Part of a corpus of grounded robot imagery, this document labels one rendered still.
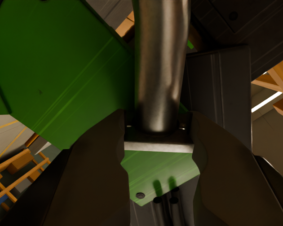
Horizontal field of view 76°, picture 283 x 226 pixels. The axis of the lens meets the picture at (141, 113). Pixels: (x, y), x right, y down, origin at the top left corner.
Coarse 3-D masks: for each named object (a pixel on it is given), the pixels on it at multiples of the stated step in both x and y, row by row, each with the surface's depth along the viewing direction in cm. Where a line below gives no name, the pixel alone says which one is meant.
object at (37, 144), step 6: (132, 30) 23; (126, 36) 24; (132, 36) 24; (126, 42) 24; (132, 42) 24; (132, 48) 24; (30, 138) 33; (36, 138) 33; (42, 138) 32; (30, 144) 34; (36, 144) 33; (42, 144) 33; (48, 144) 35; (30, 150) 34; (36, 150) 34
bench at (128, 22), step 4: (132, 12) 80; (128, 16) 81; (132, 16) 84; (124, 20) 81; (128, 20) 84; (132, 20) 88; (120, 24) 82; (124, 24) 85; (128, 24) 89; (132, 24) 92; (120, 28) 85; (124, 28) 89; (128, 28) 93; (120, 32) 90; (124, 32) 94
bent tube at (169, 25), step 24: (144, 0) 8; (168, 0) 8; (144, 24) 9; (168, 24) 9; (144, 48) 9; (168, 48) 9; (144, 72) 10; (168, 72) 10; (144, 96) 11; (168, 96) 11; (144, 120) 11; (168, 120) 11; (144, 144) 12; (168, 144) 11; (192, 144) 11
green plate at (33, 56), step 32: (32, 0) 11; (64, 0) 11; (0, 32) 12; (32, 32) 12; (64, 32) 12; (96, 32) 12; (0, 64) 14; (32, 64) 13; (64, 64) 13; (96, 64) 13; (128, 64) 13; (32, 96) 15; (64, 96) 15; (96, 96) 14; (128, 96) 14; (32, 128) 16; (64, 128) 16; (128, 160) 18; (160, 160) 17; (192, 160) 17; (160, 192) 20
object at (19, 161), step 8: (24, 152) 534; (40, 152) 579; (8, 160) 487; (16, 160) 515; (24, 160) 532; (32, 160) 590; (48, 160) 583; (0, 168) 465; (8, 168) 511; (16, 168) 503; (40, 168) 593; (0, 176) 458; (24, 176) 493; (32, 176) 520; (0, 184) 443; (16, 184) 470; (24, 184) 487; (0, 192) 429; (8, 192) 444; (16, 192) 468; (0, 200) 427; (16, 200) 447; (8, 208) 461
